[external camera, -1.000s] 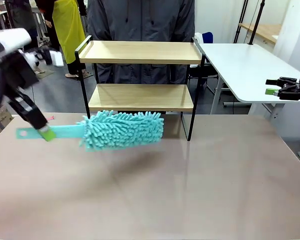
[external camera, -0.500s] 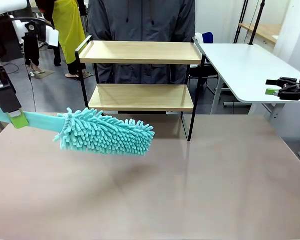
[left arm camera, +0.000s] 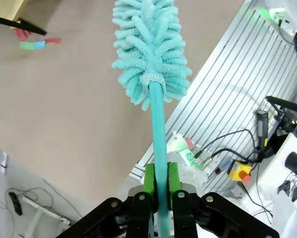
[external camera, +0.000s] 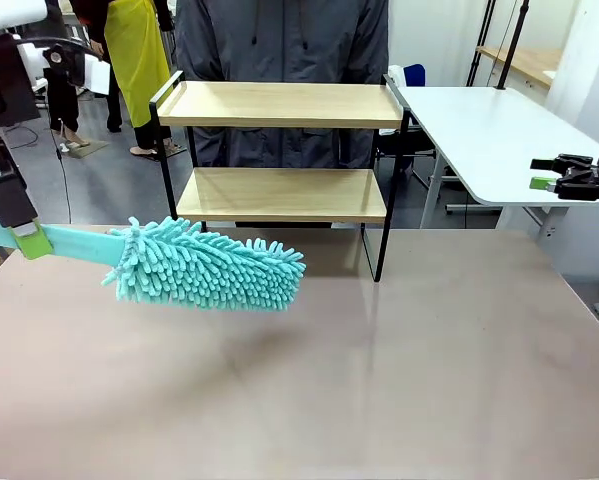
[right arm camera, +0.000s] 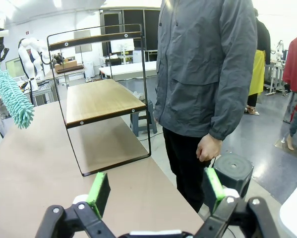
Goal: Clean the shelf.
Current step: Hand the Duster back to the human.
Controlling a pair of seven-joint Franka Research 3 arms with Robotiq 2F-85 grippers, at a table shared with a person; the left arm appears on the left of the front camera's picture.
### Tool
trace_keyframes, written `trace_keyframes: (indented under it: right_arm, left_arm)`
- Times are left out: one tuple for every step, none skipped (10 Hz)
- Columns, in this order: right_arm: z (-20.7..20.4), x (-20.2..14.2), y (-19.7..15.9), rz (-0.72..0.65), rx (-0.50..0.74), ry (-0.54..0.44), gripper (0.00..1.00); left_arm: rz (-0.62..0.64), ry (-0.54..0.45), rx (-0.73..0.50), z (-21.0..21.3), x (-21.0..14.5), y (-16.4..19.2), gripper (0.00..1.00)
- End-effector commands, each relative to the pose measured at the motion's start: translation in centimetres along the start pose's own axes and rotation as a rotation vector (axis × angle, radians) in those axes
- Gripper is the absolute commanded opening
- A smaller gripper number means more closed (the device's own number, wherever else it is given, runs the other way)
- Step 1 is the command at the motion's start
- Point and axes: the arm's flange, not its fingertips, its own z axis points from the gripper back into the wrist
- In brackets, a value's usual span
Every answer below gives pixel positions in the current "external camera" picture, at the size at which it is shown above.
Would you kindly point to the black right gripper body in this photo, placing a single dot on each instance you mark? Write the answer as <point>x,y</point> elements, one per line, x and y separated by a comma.
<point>584,177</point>

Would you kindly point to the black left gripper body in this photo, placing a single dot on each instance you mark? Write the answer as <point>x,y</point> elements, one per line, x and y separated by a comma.
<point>1,80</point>

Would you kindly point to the teal microfiber duster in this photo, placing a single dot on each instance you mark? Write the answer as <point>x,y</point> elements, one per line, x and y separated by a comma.
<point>204,270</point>

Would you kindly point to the two-tier wooden black-framed shelf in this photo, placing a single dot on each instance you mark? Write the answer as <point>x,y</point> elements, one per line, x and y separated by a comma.
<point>279,120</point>

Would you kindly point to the large white side table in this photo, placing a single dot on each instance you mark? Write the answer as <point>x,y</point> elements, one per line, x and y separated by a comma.
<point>489,135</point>

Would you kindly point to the person in dark clothes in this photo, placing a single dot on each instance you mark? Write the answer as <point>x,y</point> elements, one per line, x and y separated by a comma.
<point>61,107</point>

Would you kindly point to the grey floor mat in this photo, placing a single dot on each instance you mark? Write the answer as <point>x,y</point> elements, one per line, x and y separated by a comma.
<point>86,149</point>

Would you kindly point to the wooden workbench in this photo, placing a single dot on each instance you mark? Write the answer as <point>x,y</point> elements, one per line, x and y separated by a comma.
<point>534,60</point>

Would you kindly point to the thick black stand pole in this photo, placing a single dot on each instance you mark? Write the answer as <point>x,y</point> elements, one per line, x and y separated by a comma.
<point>513,50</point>

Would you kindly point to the thin black tripod pole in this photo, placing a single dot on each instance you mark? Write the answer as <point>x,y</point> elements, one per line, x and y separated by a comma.
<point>482,42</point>

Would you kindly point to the person in yellow apron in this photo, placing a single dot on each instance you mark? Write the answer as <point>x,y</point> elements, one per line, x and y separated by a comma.
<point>136,60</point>

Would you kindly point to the blue chair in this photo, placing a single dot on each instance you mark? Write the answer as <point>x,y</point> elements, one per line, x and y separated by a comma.
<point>415,75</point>

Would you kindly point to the person in grey jacket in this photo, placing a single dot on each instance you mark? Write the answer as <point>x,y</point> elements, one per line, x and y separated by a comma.
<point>289,40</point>

